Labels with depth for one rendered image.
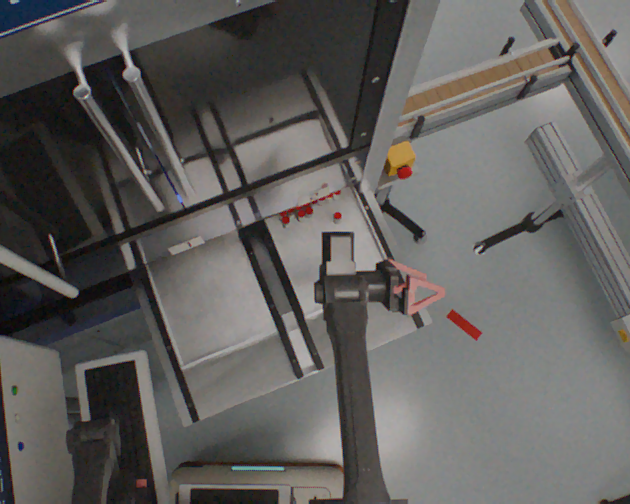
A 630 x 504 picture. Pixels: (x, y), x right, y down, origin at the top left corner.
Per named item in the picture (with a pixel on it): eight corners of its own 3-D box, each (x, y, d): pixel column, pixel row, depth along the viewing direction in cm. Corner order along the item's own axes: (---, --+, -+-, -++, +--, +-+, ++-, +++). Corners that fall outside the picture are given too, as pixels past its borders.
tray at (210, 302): (140, 250, 159) (137, 247, 156) (230, 215, 163) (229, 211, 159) (182, 368, 152) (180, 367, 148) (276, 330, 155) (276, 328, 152)
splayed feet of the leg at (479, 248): (468, 243, 255) (478, 233, 241) (566, 202, 261) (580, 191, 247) (477, 259, 253) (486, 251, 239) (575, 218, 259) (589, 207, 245)
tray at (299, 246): (257, 205, 164) (256, 200, 160) (344, 172, 167) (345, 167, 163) (304, 318, 156) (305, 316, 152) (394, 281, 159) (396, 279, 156)
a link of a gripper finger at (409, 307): (436, 266, 107) (386, 267, 106) (451, 276, 100) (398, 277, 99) (433, 302, 108) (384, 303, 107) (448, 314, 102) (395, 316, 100)
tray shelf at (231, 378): (125, 259, 161) (123, 257, 159) (359, 168, 169) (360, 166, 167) (184, 427, 150) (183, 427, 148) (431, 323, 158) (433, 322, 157)
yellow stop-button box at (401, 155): (376, 154, 160) (380, 143, 153) (400, 145, 161) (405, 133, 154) (388, 178, 158) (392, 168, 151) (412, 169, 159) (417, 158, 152)
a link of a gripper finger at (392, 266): (423, 257, 114) (376, 258, 112) (436, 266, 107) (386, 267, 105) (421, 291, 115) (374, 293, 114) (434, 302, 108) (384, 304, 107)
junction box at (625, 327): (608, 321, 201) (622, 317, 192) (620, 316, 202) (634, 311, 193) (624, 353, 198) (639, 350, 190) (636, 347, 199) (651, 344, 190)
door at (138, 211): (-21, 288, 122) (-269, 189, 66) (184, 208, 128) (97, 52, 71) (-20, 290, 122) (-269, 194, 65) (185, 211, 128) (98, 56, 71)
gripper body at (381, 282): (385, 261, 111) (346, 262, 109) (401, 275, 101) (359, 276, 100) (383, 295, 112) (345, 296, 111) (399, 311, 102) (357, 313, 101)
